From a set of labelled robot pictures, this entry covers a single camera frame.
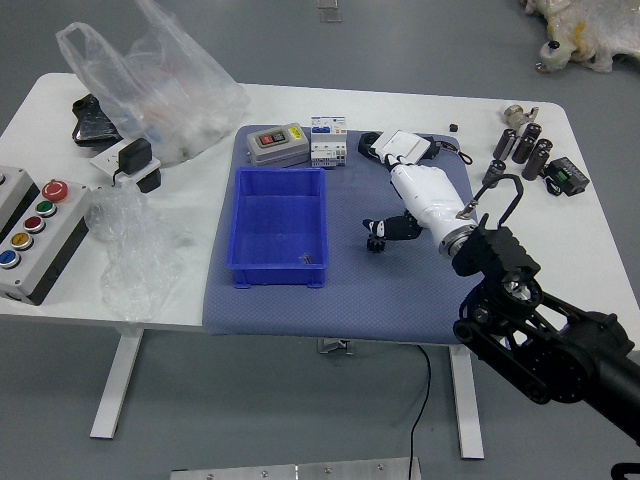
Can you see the black plastic pouch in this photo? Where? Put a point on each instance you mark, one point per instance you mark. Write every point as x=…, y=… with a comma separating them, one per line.
x=92, y=122

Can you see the small metal screws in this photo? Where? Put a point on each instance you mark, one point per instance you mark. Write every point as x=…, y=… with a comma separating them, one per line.
x=305, y=259

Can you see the blue-grey padded mat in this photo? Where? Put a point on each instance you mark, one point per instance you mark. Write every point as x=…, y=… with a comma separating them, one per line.
x=380, y=295

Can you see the black power adapter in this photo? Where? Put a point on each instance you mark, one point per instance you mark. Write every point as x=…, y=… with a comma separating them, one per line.
x=132, y=155

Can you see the grey floor fixture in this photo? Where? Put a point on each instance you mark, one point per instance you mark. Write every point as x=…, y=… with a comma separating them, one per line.
x=330, y=12

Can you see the white table leg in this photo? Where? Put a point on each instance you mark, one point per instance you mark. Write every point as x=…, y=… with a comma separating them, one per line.
x=467, y=405
x=117, y=380

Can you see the white circuit breaker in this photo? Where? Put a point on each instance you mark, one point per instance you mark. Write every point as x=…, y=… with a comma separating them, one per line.
x=328, y=142

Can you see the black plug block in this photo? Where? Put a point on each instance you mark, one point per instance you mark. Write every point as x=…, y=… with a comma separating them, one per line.
x=149, y=180

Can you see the big black gear nut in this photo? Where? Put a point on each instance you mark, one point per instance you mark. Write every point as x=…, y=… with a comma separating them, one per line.
x=372, y=245

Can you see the tiny black cube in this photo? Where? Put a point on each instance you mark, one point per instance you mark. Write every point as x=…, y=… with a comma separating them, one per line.
x=453, y=126

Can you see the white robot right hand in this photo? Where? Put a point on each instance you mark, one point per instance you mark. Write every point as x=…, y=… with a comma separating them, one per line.
x=425, y=192

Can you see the large clear plastic bag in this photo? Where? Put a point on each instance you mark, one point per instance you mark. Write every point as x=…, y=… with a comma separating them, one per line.
x=165, y=100

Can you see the grey push-button control box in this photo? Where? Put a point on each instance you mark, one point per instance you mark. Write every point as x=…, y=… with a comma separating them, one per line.
x=37, y=235

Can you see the blue plastic box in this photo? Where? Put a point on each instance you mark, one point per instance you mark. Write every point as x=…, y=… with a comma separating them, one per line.
x=272, y=225

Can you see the grey metal table bracket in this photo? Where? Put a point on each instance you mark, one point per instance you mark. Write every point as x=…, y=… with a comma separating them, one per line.
x=335, y=346

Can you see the grey two-button switch box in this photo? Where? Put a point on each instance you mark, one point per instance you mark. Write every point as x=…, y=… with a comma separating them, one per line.
x=276, y=145

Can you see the brass metal fitting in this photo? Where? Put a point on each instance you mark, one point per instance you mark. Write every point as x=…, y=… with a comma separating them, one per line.
x=515, y=115

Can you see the white socket plate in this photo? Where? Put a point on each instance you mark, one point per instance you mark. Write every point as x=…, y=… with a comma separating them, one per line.
x=102, y=162

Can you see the dark cylindrical capacitor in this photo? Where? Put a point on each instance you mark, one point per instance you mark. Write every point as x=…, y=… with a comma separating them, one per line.
x=544, y=148
x=531, y=131
x=505, y=144
x=523, y=150
x=494, y=172
x=535, y=165

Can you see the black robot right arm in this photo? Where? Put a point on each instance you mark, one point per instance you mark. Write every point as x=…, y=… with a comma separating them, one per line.
x=550, y=350

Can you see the crumpled clear plastic wrap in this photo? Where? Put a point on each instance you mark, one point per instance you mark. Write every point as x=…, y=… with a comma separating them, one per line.
x=130, y=250

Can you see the white wall switch panel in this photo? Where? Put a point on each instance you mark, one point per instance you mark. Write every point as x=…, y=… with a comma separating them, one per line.
x=402, y=144

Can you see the plastic-wrapped white bundle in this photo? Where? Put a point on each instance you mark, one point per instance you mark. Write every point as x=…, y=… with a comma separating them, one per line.
x=590, y=30

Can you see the black driver module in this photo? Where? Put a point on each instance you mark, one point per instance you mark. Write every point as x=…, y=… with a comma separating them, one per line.
x=567, y=172

